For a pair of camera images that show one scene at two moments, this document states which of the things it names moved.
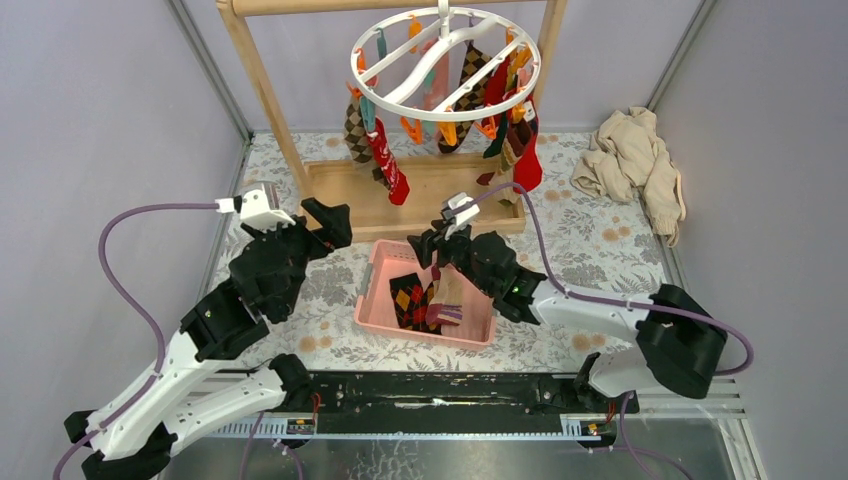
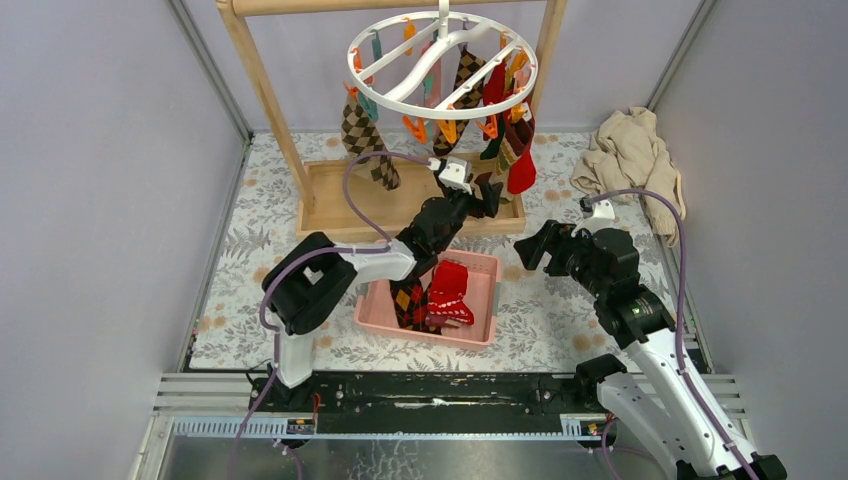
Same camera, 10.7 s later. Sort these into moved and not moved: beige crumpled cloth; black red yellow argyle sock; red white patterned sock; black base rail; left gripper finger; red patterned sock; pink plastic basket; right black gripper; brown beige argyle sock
Moved: left gripper finger; red patterned sock; red white patterned sock; right black gripper
Not moved: black red yellow argyle sock; beige crumpled cloth; brown beige argyle sock; pink plastic basket; black base rail
